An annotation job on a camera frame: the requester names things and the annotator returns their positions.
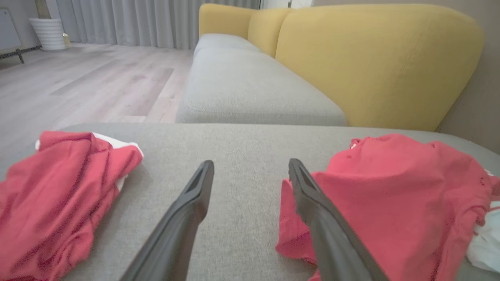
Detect large grey sofa seat cushion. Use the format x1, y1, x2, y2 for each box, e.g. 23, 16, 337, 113
0, 123, 500, 281

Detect white ribbed planter pot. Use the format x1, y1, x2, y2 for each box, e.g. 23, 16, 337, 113
29, 18, 67, 51

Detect red lettered basketball jersey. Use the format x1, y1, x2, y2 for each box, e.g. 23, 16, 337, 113
275, 134, 500, 281

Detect brown plant trunk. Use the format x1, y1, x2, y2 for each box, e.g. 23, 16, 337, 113
35, 0, 52, 19

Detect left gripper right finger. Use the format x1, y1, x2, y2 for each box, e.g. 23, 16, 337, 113
288, 158, 389, 281

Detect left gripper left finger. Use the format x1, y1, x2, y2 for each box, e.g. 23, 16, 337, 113
119, 160, 214, 281

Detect red shorts white waistband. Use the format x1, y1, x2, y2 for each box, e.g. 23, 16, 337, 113
0, 131, 144, 281

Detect large yellow sofa back cushion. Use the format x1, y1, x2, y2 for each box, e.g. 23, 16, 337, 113
275, 4, 485, 132

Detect grey pleated curtain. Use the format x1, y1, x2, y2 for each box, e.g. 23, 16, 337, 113
57, 0, 261, 50

